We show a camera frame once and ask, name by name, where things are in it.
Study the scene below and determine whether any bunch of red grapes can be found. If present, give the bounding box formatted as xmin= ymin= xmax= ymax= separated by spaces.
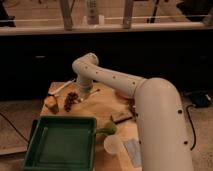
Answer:
xmin=64 ymin=92 xmax=78 ymax=112

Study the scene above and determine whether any black cable right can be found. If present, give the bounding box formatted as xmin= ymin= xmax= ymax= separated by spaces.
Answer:
xmin=185 ymin=103 xmax=198 ymax=151

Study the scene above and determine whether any dark brown bowl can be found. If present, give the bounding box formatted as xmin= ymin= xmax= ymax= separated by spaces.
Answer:
xmin=129 ymin=100 xmax=136 ymax=117

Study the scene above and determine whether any silver fork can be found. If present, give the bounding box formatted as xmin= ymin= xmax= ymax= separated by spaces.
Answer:
xmin=78 ymin=89 xmax=100 ymax=102

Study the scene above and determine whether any green plastic tray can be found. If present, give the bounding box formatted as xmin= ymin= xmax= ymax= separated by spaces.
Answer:
xmin=23 ymin=116 xmax=96 ymax=171

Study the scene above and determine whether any orange bowl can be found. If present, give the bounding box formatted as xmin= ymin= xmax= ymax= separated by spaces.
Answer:
xmin=115 ymin=90 xmax=133 ymax=100

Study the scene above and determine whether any yellow orange fruit toy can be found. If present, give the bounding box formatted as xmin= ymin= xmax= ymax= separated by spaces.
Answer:
xmin=44 ymin=96 xmax=59 ymax=114

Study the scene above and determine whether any grey blue cloth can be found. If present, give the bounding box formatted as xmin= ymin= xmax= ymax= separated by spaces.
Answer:
xmin=124 ymin=139 xmax=142 ymax=168

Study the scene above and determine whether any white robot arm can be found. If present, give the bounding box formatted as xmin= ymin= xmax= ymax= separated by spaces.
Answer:
xmin=72 ymin=53 xmax=194 ymax=171

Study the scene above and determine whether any green vegetable toy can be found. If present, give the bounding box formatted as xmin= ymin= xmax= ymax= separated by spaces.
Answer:
xmin=96 ymin=122 xmax=117 ymax=135

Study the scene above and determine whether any white handled knife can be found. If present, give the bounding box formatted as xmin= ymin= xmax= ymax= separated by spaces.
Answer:
xmin=48 ymin=79 xmax=75 ymax=97

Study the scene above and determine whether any brown black sponge block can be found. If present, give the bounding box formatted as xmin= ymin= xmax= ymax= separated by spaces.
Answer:
xmin=111 ymin=112 xmax=132 ymax=124

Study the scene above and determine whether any white remote control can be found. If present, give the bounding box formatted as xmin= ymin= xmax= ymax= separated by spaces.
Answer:
xmin=86 ymin=0 xmax=99 ymax=25

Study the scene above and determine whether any white cup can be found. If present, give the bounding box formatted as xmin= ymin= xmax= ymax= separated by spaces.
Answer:
xmin=103 ymin=135 xmax=122 ymax=155

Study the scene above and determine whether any black cable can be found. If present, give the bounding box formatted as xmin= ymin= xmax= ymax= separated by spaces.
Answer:
xmin=0 ymin=112 xmax=31 ymax=145
xmin=185 ymin=103 xmax=198 ymax=151

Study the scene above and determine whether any black cable left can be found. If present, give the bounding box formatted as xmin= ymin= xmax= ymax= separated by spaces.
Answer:
xmin=0 ymin=112 xmax=31 ymax=145

